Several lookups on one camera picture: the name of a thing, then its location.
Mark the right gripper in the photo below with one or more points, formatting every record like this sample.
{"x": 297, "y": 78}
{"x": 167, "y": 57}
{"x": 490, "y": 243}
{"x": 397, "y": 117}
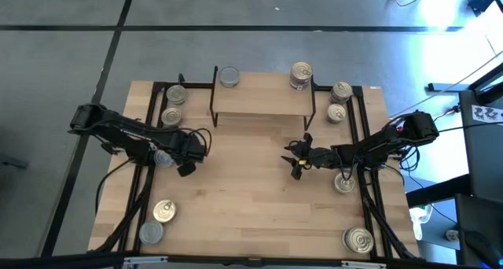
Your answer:
{"x": 320, "y": 157}

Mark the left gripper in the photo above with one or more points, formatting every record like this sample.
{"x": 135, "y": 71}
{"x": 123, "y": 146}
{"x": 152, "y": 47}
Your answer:
{"x": 190, "y": 147}

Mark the green white tuna can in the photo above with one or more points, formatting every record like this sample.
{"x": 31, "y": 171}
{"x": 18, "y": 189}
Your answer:
{"x": 229, "y": 76}
{"x": 163, "y": 159}
{"x": 151, "y": 232}

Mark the blue pink salmon can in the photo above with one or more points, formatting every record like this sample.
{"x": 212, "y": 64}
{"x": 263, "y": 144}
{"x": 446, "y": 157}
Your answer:
{"x": 342, "y": 90}
{"x": 336, "y": 113}
{"x": 164, "y": 211}
{"x": 176, "y": 94}
{"x": 171, "y": 116}
{"x": 301, "y": 70}
{"x": 299, "y": 86}
{"x": 344, "y": 184}
{"x": 337, "y": 101}

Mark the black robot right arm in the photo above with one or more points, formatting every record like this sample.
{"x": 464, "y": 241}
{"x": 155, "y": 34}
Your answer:
{"x": 393, "y": 137}

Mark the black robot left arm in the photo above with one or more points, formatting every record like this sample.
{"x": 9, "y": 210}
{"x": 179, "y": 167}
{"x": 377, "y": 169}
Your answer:
{"x": 118, "y": 128}

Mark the wooden shelf black metal legs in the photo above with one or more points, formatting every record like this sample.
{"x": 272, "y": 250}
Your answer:
{"x": 267, "y": 98}

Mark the large silver ringed can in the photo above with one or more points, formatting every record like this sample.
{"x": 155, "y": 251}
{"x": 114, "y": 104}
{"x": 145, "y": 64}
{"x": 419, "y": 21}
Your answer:
{"x": 357, "y": 240}

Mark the white sticker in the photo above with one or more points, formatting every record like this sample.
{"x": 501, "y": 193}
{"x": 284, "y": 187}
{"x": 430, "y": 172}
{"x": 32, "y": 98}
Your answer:
{"x": 375, "y": 87}

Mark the white plastic object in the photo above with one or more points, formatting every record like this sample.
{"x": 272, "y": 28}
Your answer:
{"x": 418, "y": 222}

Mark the black crossbeam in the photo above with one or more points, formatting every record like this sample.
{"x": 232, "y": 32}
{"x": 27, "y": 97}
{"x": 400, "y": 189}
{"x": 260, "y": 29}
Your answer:
{"x": 59, "y": 262}

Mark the small round power adapter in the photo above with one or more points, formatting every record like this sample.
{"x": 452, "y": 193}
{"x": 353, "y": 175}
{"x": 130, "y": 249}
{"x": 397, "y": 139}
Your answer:
{"x": 452, "y": 235}

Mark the black side desk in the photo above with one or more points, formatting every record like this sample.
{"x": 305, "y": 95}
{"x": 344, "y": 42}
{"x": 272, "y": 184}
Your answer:
{"x": 483, "y": 155}

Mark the white marker sheet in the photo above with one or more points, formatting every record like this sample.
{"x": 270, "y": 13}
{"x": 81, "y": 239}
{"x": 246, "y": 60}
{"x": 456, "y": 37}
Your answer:
{"x": 487, "y": 114}

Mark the black computer mouse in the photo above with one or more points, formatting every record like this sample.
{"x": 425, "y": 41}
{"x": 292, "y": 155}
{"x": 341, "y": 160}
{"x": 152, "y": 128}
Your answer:
{"x": 481, "y": 247}

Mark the black metal table frame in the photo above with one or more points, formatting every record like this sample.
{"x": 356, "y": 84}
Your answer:
{"x": 198, "y": 85}

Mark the silver metal bracket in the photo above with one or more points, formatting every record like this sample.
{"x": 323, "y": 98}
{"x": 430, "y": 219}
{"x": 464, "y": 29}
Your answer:
{"x": 145, "y": 261}
{"x": 363, "y": 265}

